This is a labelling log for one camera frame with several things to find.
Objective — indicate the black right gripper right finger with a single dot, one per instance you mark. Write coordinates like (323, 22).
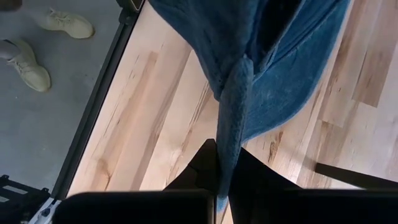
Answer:
(264, 199)

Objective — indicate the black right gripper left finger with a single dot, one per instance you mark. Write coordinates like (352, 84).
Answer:
(140, 208)

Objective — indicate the faded blue denim cap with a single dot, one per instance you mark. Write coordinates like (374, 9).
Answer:
(202, 31)

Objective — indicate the black case grey labels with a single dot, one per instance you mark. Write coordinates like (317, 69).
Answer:
(18, 205)

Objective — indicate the person's foot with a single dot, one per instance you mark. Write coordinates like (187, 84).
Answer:
(29, 68)
(68, 25)

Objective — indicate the silver bracket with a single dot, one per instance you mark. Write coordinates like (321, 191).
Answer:
(43, 213)

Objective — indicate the black metal table frame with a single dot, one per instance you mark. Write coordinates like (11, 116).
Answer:
(97, 102)

